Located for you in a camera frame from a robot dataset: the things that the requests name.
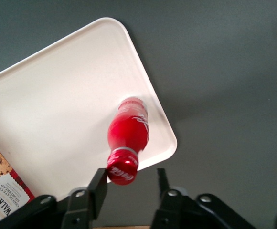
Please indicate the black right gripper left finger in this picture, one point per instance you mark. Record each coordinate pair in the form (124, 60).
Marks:
(98, 190)

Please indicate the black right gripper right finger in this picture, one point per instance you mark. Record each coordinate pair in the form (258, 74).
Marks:
(172, 207)

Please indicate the red coke bottle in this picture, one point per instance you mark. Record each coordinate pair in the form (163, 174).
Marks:
(129, 133)

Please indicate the cream plastic tray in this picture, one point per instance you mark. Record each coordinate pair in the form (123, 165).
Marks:
(64, 95)

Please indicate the red shortbread cookie box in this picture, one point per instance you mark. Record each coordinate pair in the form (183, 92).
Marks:
(2, 181)

